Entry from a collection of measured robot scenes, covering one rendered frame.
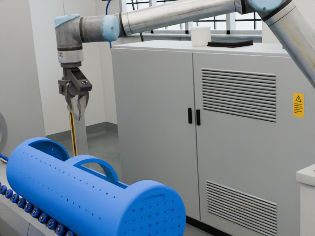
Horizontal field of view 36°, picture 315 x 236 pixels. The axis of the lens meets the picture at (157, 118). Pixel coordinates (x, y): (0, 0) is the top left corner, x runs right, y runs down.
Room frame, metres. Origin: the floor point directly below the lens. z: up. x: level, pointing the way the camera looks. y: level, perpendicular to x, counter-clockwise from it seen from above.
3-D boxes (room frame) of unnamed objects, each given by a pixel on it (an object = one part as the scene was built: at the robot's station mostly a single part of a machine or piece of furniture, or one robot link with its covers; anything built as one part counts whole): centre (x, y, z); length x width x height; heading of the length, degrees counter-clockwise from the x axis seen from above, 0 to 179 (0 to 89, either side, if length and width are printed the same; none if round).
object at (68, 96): (1.70, 0.30, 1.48); 0.05 x 0.02 x 0.09; 127
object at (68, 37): (1.73, 0.29, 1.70); 0.10 x 0.09 x 0.12; 83
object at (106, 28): (1.73, 0.18, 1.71); 0.12 x 0.12 x 0.09; 83
